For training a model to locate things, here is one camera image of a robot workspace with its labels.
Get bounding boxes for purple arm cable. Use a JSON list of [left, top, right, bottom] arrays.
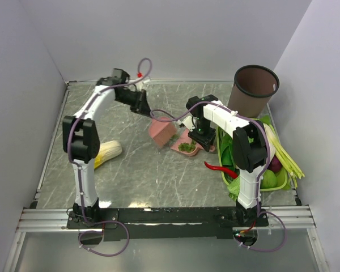
[[67, 58, 153, 258], [150, 101, 287, 253]]

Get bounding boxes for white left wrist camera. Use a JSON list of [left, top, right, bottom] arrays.
[[135, 72, 151, 91]]

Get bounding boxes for pink plastic dustpan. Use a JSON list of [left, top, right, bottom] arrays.
[[171, 129, 204, 156]]

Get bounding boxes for green lettuce leaf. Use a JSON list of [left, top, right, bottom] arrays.
[[227, 177, 240, 201]]

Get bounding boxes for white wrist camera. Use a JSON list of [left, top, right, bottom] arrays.
[[135, 72, 151, 91], [176, 115, 196, 131]]

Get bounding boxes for brown plastic trash bin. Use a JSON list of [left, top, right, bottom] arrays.
[[227, 65, 280, 118]]

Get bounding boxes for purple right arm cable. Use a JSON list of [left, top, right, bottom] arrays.
[[150, 101, 287, 253]]

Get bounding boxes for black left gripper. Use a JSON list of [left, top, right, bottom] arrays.
[[116, 88, 154, 118]]

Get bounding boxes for yellow green leek stalks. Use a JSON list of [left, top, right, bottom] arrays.
[[264, 124, 305, 189]]

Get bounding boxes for yellow white napa cabbage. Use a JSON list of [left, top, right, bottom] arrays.
[[94, 141, 122, 169]]

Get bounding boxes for red chili pepper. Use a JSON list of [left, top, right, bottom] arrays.
[[204, 161, 238, 179]]

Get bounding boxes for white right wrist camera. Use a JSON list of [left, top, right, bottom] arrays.
[[176, 115, 196, 131]]

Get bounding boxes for dark green leafy vegetable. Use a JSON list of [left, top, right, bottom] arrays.
[[220, 133, 235, 167]]

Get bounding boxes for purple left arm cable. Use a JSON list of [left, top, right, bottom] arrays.
[[67, 58, 153, 258]]

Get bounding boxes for pink hand brush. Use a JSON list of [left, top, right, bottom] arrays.
[[148, 117, 177, 148]]

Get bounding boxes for green plastic vegetable basket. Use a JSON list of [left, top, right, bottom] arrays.
[[216, 127, 291, 192]]

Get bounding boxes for aluminium frame rail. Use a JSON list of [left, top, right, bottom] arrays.
[[16, 206, 316, 232]]

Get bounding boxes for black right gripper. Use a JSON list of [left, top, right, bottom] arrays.
[[188, 118, 217, 152]]

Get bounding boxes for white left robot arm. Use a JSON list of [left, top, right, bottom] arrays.
[[62, 69, 150, 228]]

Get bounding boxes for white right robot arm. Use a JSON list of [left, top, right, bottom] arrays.
[[186, 95, 271, 226]]

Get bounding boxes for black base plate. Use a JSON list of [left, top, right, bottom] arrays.
[[67, 207, 269, 241]]

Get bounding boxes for purple onion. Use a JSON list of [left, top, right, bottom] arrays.
[[268, 155, 283, 173]]

